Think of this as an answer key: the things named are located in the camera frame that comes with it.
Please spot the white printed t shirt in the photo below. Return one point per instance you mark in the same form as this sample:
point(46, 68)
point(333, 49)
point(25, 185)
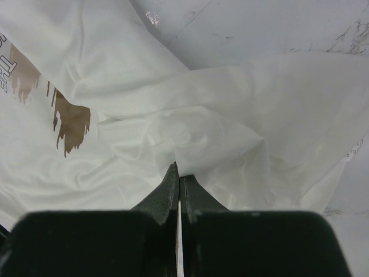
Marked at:
point(94, 110)

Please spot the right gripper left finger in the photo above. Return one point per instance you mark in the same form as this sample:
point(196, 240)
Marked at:
point(141, 241)

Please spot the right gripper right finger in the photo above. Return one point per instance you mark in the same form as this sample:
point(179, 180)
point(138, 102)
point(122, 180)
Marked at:
point(220, 242)

